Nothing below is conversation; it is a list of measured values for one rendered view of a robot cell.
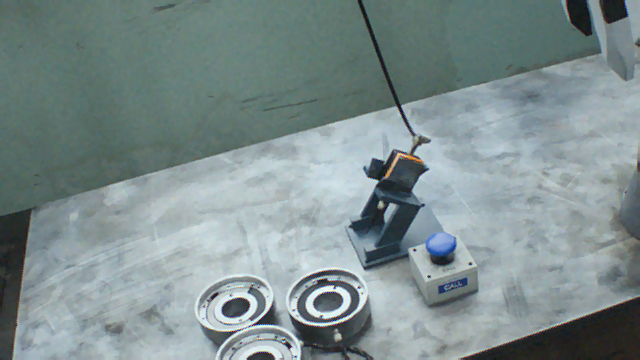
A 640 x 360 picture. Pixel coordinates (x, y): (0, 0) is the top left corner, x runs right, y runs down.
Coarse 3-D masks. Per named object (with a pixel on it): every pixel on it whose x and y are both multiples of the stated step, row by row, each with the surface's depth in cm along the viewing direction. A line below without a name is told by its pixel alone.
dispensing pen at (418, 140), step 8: (416, 136) 101; (424, 136) 101; (416, 144) 101; (392, 152) 102; (400, 152) 102; (408, 152) 102; (392, 160) 102; (384, 168) 103; (384, 176) 103; (376, 216) 106
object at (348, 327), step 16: (320, 272) 100; (336, 272) 100; (352, 272) 98; (304, 288) 99; (336, 288) 98; (288, 304) 96; (320, 304) 99; (336, 304) 99; (368, 304) 95; (304, 320) 93; (352, 320) 92; (304, 336) 96; (320, 336) 93; (352, 336) 95
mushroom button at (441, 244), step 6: (432, 234) 97; (438, 234) 97; (444, 234) 96; (450, 234) 97; (432, 240) 96; (438, 240) 96; (444, 240) 95; (450, 240) 95; (426, 246) 96; (432, 246) 95; (438, 246) 95; (444, 246) 95; (450, 246) 95; (432, 252) 95; (438, 252) 95; (444, 252) 94; (450, 252) 95
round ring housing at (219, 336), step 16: (208, 288) 100; (224, 288) 102; (256, 288) 101; (208, 304) 100; (224, 304) 99; (240, 304) 101; (256, 304) 98; (272, 304) 96; (224, 320) 97; (240, 320) 97; (256, 320) 94; (272, 320) 97; (208, 336) 96; (224, 336) 94
